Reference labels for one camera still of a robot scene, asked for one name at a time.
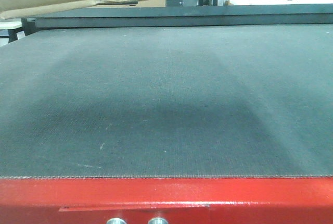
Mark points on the dark conveyor belt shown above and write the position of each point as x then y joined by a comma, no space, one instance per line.
239,91

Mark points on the red conveyor frame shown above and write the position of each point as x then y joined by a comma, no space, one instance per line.
194,200

